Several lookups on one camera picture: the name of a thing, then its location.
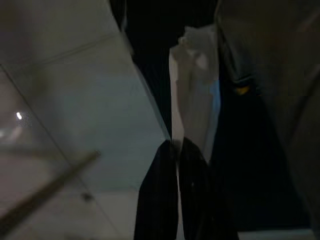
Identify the white paper trash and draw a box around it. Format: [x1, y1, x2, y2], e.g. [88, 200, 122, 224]
[168, 24, 223, 166]

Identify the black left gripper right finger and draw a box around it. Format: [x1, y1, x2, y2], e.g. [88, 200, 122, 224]
[177, 137, 238, 240]

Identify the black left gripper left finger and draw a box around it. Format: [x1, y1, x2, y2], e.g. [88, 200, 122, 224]
[133, 140, 181, 240]

